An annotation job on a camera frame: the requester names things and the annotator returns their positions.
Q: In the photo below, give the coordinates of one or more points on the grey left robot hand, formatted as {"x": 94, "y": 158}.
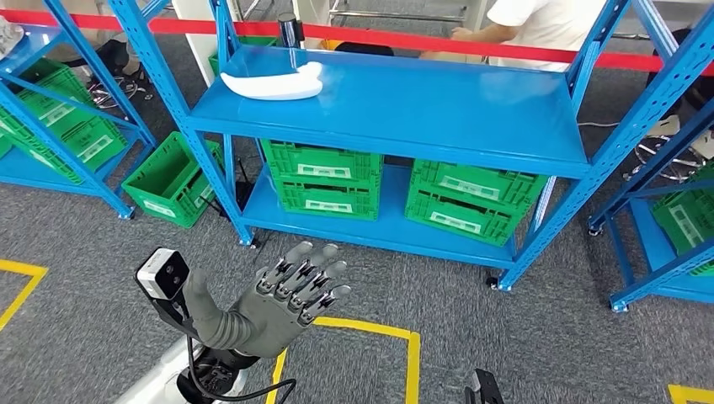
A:
{"x": 268, "y": 318}

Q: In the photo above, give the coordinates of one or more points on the white curved plastic part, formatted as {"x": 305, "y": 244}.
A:
{"x": 273, "y": 86}

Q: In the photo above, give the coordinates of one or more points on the blue steel shelf rack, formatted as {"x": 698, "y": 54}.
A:
{"x": 390, "y": 106}
{"x": 22, "y": 173}
{"x": 647, "y": 245}

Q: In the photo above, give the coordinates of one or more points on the translucent white plastic part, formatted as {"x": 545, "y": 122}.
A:
{"x": 10, "y": 36}

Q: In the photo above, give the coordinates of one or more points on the open green plastic crate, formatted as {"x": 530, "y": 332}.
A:
{"x": 162, "y": 178}
{"x": 217, "y": 61}

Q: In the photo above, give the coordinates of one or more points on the chrome stool base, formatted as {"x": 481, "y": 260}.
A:
{"x": 111, "y": 92}
{"x": 669, "y": 164}

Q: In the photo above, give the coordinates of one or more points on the yellow bag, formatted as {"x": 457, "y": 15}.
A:
{"x": 330, "y": 44}

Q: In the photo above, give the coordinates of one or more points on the black round stool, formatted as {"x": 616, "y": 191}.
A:
{"x": 362, "y": 49}

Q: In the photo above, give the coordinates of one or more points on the white desk side panel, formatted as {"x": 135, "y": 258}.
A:
{"x": 198, "y": 33}

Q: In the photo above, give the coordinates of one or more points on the red barrier belt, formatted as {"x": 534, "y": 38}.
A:
{"x": 424, "y": 42}

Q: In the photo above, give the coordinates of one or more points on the seated person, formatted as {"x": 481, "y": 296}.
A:
{"x": 61, "y": 51}
{"x": 546, "y": 22}

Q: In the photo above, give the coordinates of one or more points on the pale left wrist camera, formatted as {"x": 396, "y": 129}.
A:
{"x": 159, "y": 273}

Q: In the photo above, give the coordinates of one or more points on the black right camera bracket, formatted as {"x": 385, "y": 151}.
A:
{"x": 485, "y": 390}

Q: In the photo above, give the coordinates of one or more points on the black barrier post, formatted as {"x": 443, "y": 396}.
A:
{"x": 290, "y": 30}

